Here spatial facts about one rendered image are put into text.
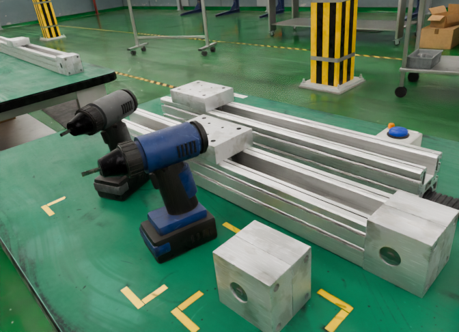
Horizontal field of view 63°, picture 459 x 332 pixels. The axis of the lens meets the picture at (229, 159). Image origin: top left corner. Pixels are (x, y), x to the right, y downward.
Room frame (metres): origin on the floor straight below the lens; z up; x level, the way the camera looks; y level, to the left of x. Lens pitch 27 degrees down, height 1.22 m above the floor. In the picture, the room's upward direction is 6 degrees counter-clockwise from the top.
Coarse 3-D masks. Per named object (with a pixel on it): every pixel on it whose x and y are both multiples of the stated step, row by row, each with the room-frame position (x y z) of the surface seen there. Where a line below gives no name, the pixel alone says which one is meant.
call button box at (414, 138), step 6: (384, 132) 0.79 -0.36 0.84; (408, 132) 0.78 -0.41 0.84; (414, 132) 0.77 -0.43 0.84; (390, 138) 0.76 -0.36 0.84; (396, 138) 0.75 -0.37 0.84; (402, 138) 0.75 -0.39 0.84; (408, 138) 0.75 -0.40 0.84; (414, 138) 0.74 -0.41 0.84; (420, 138) 0.76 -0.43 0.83; (414, 144) 0.74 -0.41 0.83; (420, 144) 0.76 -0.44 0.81
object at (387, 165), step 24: (168, 96) 1.17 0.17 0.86; (240, 120) 0.90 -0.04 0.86; (264, 120) 0.93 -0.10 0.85; (288, 120) 0.87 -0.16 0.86; (264, 144) 0.84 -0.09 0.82; (288, 144) 0.78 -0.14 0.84; (312, 144) 0.73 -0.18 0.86; (336, 144) 0.71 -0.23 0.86; (360, 144) 0.72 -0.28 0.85; (384, 144) 0.69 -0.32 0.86; (408, 144) 0.67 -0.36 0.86; (336, 168) 0.70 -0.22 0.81; (360, 168) 0.65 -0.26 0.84; (384, 168) 0.61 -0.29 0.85; (408, 168) 0.58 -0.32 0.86; (432, 168) 0.61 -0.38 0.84; (408, 192) 0.58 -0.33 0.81
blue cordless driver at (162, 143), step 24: (120, 144) 0.52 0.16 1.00; (144, 144) 0.52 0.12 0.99; (168, 144) 0.53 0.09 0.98; (192, 144) 0.54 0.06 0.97; (96, 168) 0.50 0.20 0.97; (120, 168) 0.50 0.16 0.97; (144, 168) 0.51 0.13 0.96; (168, 168) 0.53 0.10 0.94; (168, 192) 0.53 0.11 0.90; (192, 192) 0.55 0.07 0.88; (168, 216) 0.54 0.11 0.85; (192, 216) 0.53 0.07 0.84; (144, 240) 0.54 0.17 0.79; (168, 240) 0.50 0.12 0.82; (192, 240) 0.52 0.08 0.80
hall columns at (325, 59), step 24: (48, 0) 9.87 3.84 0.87; (312, 0) 3.83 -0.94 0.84; (336, 0) 3.63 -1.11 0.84; (48, 24) 9.77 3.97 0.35; (312, 24) 3.83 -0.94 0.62; (336, 24) 3.63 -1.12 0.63; (312, 48) 3.83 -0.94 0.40; (336, 48) 3.62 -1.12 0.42; (312, 72) 3.83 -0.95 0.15; (336, 72) 3.61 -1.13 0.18
